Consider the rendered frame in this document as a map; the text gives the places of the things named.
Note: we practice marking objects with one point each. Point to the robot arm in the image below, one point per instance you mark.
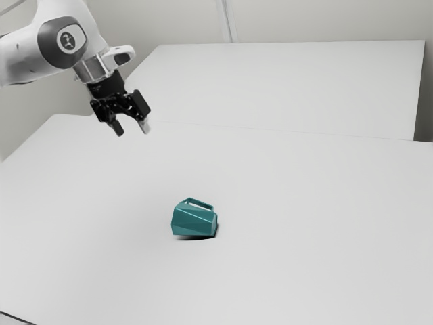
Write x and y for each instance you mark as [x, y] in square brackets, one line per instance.
[30, 54]

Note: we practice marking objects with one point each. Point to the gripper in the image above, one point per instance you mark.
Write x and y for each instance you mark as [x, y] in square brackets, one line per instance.
[107, 88]

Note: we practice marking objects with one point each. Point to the teal faceted mug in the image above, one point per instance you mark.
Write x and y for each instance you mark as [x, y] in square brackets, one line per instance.
[193, 219]

